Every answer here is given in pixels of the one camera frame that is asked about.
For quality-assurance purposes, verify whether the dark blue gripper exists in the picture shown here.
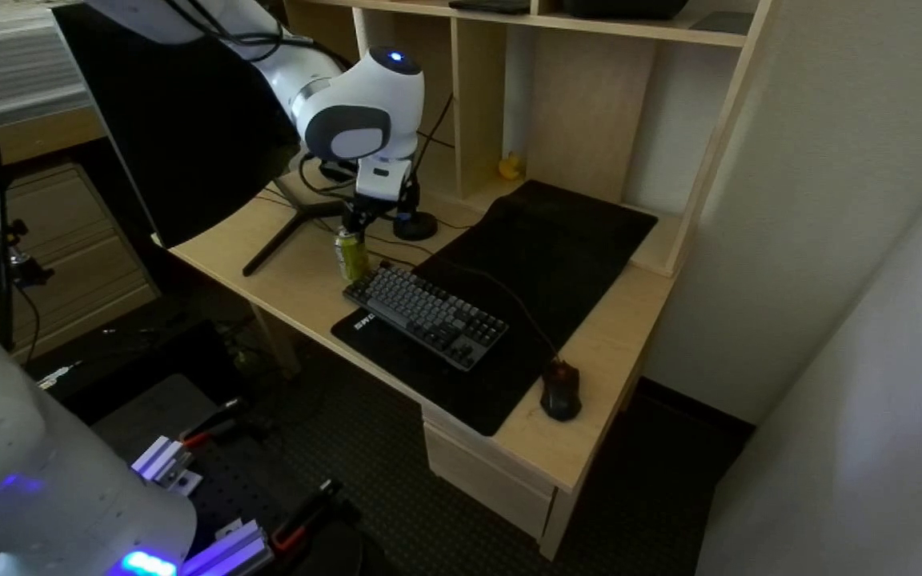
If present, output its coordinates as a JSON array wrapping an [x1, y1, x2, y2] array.
[[340, 174, 424, 244]]

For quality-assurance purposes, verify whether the grey mechanical keyboard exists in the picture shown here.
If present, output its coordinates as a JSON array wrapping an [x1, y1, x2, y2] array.
[[345, 262, 512, 376]]

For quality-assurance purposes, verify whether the black computer mouse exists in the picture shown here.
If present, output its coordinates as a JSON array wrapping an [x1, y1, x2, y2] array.
[[538, 358, 587, 424]]

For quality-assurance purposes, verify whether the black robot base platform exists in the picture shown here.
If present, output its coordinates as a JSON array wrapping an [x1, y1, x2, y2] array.
[[86, 372, 401, 576]]

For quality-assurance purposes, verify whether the black gooseneck microphone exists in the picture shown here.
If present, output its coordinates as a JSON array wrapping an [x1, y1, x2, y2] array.
[[390, 94, 455, 244]]

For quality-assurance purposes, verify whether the light wooden desk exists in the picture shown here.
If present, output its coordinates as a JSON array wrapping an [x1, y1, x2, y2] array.
[[151, 174, 683, 562]]

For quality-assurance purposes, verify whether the yellow rubber duck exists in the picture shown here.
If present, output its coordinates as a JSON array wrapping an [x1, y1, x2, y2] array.
[[492, 153, 528, 186]]

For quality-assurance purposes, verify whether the black desk mat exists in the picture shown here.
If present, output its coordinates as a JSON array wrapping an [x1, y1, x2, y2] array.
[[330, 175, 664, 442]]

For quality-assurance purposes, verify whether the light wooden shelf hutch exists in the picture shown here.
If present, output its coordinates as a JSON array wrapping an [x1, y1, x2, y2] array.
[[283, 0, 779, 282]]

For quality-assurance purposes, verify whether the flat black tablet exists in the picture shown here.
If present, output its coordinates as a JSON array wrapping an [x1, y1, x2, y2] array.
[[444, 0, 534, 15]]

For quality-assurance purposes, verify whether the wooden side cabinet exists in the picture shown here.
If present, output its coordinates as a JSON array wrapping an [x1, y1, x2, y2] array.
[[0, 106, 159, 362]]

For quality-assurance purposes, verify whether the black hard case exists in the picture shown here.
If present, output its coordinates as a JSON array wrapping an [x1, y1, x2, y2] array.
[[562, 0, 695, 21]]

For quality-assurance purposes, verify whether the white slatted panel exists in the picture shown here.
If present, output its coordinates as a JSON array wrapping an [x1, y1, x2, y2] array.
[[0, 0, 95, 120]]

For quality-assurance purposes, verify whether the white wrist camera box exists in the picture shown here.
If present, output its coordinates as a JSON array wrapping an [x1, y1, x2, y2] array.
[[351, 153, 419, 205]]

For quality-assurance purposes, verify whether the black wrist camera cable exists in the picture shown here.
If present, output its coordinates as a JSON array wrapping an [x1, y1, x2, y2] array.
[[296, 158, 359, 207]]

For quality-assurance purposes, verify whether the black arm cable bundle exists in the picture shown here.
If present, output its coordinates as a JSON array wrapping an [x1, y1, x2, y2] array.
[[167, 0, 320, 63]]

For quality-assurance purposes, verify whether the red handled clamp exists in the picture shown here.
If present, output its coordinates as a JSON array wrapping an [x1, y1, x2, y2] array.
[[127, 398, 248, 497], [179, 476, 350, 576]]

